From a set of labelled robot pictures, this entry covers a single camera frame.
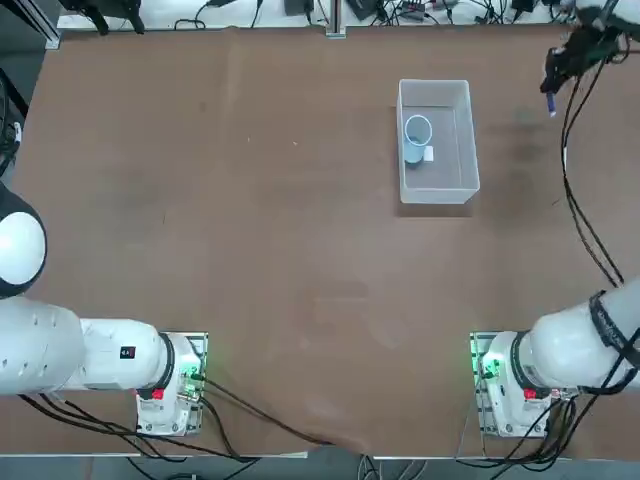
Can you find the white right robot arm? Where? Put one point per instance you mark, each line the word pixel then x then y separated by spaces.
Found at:
pixel 560 345

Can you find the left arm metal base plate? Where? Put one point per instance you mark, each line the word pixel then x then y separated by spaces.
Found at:
pixel 202 345

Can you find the clear plastic box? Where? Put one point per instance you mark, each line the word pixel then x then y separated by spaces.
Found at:
pixel 440 195

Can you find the blue pencil holder cup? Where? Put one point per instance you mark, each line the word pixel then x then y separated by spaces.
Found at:
pixel 414 152

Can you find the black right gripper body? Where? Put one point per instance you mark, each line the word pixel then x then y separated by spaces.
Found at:
pixel 595 47

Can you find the black tripod legs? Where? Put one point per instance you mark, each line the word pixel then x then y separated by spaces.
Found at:
pixel 100 17

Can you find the aluminium camera post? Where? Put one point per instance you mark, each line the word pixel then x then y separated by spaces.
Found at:
pixel 335 17

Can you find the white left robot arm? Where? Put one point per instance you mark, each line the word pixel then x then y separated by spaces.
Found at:
pixel 100 355

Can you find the white paper label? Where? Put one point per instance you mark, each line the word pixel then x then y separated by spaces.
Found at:
pixel 430 155

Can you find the aluminium frame rail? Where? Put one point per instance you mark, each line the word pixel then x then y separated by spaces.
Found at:
pixel 42 27

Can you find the purple marker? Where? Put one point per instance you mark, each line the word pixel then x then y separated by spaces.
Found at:
pixel 551 105

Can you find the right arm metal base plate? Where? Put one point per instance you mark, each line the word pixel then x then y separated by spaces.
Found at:
pixel 476 350

